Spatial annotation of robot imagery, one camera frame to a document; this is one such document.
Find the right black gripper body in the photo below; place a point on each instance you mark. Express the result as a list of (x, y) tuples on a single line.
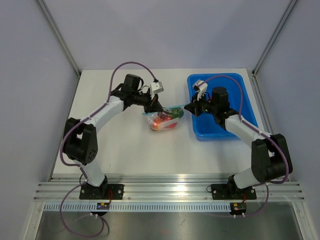
[(204, 105)]

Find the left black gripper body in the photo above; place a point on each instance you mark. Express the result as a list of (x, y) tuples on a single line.
[(144, 99)]

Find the red apple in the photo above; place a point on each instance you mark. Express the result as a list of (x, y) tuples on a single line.
[(158, 124)]

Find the green lime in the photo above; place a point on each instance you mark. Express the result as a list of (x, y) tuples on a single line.
[(176, 112)]

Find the clear zip top bag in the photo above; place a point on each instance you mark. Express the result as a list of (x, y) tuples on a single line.
[(153, 115)]

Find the dark purple plum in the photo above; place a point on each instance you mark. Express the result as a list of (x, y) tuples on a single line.
[(163, 116)]

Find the orange carrot with leaves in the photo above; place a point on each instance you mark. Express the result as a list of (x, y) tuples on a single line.
[(171, 124)]

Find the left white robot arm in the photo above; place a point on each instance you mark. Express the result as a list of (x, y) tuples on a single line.
[(80, 137)]

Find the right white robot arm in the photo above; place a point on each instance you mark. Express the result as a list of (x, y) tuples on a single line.
[(270, 157)]

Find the blue plastic bin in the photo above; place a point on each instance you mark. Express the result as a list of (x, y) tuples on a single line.
[(204, 126)]

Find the right circuit board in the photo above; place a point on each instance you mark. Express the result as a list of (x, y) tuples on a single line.
[(238, 208)]

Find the circuit board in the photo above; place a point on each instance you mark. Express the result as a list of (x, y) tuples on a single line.
[(103, 206), (238, 208)]

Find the left circuit board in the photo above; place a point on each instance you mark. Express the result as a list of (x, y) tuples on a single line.
[(103, 206)]

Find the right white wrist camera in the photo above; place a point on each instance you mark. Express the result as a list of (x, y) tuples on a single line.
[(200, 86)]

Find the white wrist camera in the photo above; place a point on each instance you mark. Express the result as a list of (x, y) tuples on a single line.
[(200, 86), (155, 87)]

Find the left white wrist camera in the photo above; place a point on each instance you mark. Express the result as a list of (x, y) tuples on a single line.
[(155, 87)]

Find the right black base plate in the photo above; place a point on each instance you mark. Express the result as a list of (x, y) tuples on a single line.
[(220, 191)]

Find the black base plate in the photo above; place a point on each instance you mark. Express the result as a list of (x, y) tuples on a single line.
[(116, 191), (220, 191)]

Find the right aluminium frame post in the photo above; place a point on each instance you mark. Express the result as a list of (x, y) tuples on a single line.
[(275, 35)]

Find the aluminium frame post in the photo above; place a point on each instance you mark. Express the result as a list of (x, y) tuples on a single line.
[(275, 35), (43, 7)]

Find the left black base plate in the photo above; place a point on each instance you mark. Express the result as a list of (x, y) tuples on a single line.
[(116, 191)]

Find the left aluminium frame post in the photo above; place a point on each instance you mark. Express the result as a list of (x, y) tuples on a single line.
[(43, 7)]

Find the aluminium mounting rail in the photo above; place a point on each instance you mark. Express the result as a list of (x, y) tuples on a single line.
[(137, 188)]

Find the white slotted cable duct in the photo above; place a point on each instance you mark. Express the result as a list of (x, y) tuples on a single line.
[(148, 207)]

